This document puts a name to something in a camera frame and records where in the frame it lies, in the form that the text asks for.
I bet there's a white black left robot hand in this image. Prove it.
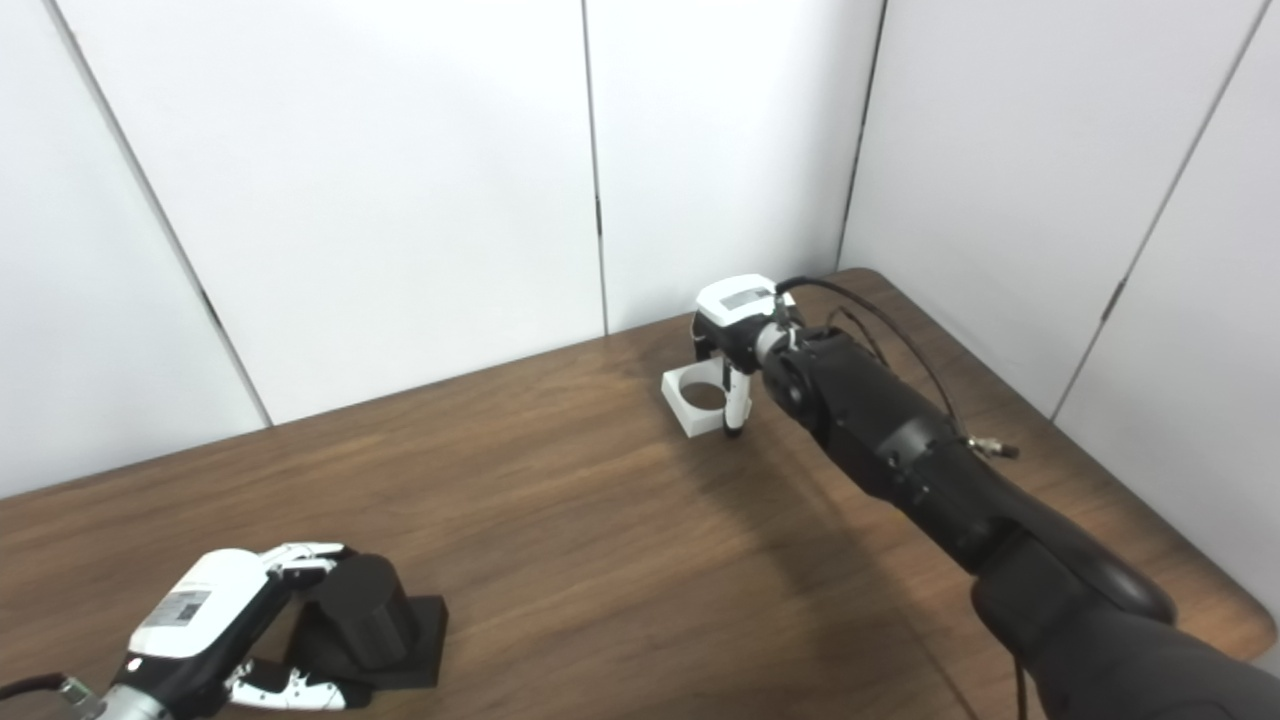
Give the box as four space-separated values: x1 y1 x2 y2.
105 542 376 716

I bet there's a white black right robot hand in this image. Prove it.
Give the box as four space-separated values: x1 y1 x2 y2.
692 274 798 441

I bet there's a white square piece with hole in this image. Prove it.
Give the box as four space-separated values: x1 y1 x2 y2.
661 360 753 439

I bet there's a black peg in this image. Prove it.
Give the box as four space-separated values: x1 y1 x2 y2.
283 553 449 691

